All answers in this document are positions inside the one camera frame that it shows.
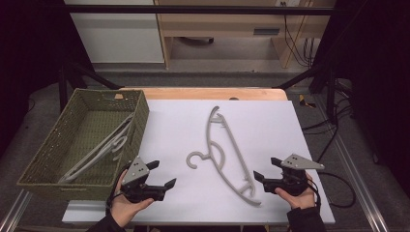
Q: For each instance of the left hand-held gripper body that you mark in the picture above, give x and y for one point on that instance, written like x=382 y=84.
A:
x=137 y=172

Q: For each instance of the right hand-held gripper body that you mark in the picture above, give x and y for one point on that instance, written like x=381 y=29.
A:
x=299 y=163

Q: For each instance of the grey plastic clothes hanger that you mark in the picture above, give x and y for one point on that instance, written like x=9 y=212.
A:
x=207 y=138
x=93 y=155
x=121 y=126

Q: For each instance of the green woven basket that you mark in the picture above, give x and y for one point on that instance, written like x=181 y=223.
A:
x=42 y=161

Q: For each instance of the person's right hand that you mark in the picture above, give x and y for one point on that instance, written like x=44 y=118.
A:
x=303 y=201

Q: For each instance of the person's left hand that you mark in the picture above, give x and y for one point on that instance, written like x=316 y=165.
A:
x=122 y=209

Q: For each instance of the white table cover sheet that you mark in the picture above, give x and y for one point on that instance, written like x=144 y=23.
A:
x=264 y=138

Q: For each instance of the yellow and black tool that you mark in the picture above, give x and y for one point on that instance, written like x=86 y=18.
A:
x=304 y=101

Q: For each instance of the black stand leg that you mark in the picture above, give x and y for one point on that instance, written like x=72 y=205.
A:
x=330 y=93
x=63 y=87

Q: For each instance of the black curtain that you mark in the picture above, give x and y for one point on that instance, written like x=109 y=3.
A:
x=380 y=80
x=29 y=64

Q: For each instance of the white cabinet panel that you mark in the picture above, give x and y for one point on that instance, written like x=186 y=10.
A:
x=119 y=38

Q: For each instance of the black chair base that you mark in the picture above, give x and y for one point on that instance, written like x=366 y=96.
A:
x=196 y=40

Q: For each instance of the light wooden desk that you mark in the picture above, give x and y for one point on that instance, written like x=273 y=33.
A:
x=225 y=22

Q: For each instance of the white power strip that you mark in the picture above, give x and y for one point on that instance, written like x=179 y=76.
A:
x=288 y=2

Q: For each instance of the aluminium floor rail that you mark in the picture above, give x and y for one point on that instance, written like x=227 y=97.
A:
x=14 y=212
x=357 y=167

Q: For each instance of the black horizontal frame bar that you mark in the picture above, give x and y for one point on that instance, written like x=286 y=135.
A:
x=193 y=9

